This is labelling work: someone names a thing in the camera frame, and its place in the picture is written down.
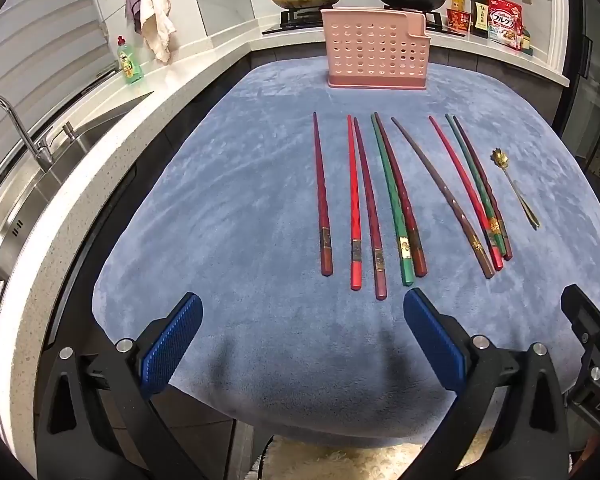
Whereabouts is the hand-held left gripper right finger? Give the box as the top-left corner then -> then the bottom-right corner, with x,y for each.
404,287 -> 568,480

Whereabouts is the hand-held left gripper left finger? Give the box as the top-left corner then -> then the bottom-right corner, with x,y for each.
35,291 -> 206,480

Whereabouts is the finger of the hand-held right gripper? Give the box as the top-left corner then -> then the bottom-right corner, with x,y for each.
561,284 -> 600,356

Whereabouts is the green chopstick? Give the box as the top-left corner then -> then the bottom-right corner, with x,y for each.
370,112 -> 415,288
445,113 -> 507,257

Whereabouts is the reddish brown chopstick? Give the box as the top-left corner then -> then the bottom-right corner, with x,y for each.
374,111 -> 428,278

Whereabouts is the bright red chopstick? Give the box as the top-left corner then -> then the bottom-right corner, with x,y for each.
428,115 -> 504,272
347,114 -> 363,292

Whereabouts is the gold flower spoon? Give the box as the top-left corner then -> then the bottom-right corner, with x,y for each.
490,148 -> 541,230

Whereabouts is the dark red chopstick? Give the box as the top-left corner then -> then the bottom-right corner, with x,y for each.
312,111 -> 335,277

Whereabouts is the pink perforated utensil holder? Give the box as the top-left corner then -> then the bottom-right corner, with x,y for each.
320,8 -> 432,91

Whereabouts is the white fluffy rug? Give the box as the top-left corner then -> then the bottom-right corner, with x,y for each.
252,435 -> 431,480

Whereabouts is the blue fleece mat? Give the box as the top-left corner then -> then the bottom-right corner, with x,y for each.
92,57 -> 600,448

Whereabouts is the steel sink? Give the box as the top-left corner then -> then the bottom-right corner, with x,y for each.
0,92 -> 154,281

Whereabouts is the chrome faucet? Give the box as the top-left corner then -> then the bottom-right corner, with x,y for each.
0,94 -> 56,173

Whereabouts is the green dish soap bottle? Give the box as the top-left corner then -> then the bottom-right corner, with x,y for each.
116,36 -> 145,85

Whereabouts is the red white cereal bag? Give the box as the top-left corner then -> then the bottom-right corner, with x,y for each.
487,0 -> 523,51

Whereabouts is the dark soy sauce bottle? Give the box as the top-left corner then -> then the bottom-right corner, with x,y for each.
470,0 -> 491,38

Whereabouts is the red instant noodle cup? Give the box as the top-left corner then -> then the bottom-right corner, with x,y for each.
446,8 -> 473,35

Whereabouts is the white hanging towel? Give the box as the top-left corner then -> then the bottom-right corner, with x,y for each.
140,0 -> 177,64

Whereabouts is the white window blind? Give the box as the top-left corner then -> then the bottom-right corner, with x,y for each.
0,0 -> 108,151

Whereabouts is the black gas cooktop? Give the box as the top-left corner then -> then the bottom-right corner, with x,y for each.
262,7 -> 468,36

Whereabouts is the purple cloth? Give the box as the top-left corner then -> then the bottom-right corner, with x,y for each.
124,0 -> 146,33

